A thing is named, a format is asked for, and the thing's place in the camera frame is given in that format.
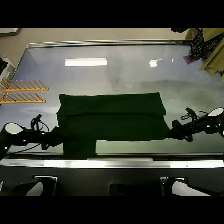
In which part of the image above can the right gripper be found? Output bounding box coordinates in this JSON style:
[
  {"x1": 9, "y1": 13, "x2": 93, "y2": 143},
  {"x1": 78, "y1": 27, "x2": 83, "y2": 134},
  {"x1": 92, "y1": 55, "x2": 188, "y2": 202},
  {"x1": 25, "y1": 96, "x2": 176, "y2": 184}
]
[{"x1": 166, "y1": 120, "x2": 194, "y2": 143}]

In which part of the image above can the dark green garment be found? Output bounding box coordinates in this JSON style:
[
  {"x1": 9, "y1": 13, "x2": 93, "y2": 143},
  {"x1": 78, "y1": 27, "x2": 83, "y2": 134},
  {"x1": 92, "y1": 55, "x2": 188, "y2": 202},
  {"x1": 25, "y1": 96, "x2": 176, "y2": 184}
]
[{"x1": 55, "y1": 91, "x2": 172, "y2": 158}]

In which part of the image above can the purple garment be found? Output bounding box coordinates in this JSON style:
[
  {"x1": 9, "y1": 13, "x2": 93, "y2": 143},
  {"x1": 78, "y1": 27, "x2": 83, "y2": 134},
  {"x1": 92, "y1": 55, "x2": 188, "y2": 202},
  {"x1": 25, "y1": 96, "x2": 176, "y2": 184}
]
[{"x1": 182, "y1": 54, "x2": 202, "y2": 65}]

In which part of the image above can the olive garment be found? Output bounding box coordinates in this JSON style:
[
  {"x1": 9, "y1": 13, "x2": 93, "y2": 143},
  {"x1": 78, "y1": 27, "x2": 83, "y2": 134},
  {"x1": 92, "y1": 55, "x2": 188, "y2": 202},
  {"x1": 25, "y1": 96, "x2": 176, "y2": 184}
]
[{"x1": 185, "y1": 28, "x2": 224, "y2": 80}]

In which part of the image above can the black patterned garment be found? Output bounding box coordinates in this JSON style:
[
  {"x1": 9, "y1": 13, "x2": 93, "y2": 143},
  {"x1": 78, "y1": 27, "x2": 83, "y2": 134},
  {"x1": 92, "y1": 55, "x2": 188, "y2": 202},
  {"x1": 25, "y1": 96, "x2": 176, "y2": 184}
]
[{"x1": 189, "y1": 28, "x2": 224, "y2": 62}]

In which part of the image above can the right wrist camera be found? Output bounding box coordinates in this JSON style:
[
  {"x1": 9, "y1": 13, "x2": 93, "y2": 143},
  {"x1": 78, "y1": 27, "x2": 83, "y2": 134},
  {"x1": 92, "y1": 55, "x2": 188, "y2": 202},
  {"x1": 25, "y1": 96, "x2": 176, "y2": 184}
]
[{"x1": 180, "y1": 107, "x2": 202, "y2": 123}]

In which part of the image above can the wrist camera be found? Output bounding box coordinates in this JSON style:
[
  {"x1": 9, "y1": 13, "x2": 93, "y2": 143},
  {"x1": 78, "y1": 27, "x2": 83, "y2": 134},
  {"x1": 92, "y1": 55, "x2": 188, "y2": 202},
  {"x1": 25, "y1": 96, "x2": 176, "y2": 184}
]
[
  {"x1": 30, "y1": 113, "x2": 51, "y2": 133},
  {"x1": 180, "y1": 107, "x2": 202, "y2": 123}
]

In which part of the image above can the silver frame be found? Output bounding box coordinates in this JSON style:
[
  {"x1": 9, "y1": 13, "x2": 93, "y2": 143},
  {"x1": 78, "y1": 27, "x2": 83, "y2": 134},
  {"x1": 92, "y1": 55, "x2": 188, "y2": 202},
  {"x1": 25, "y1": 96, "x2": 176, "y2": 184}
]
[{"x1": 0, "y1": 155, "x2": 224, "y2": 197}]

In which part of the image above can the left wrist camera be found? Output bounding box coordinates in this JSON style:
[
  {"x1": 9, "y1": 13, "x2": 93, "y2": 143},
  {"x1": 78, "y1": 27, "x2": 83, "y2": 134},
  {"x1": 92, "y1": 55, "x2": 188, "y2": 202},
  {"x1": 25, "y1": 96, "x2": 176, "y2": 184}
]
[{"x1": 30, "y1": 113, "x2": 51, "y2": 133}]

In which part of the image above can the black cable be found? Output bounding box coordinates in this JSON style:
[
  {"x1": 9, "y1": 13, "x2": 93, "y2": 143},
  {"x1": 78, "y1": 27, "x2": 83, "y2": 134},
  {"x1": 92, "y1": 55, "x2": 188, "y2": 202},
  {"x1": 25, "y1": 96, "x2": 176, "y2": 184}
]
[{"x1": 12, "y1": 142, "x2": 44, "y2": 155}]

